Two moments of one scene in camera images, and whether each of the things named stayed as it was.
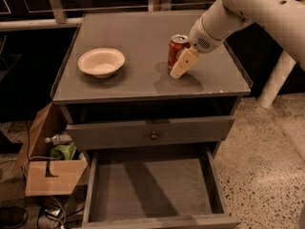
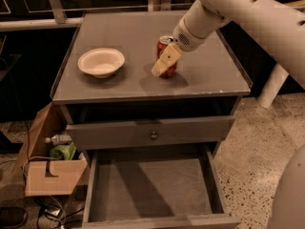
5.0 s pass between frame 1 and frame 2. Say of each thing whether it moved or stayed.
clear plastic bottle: stayed
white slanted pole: stayed
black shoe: stayed
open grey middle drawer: stayed
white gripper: moved
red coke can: moved
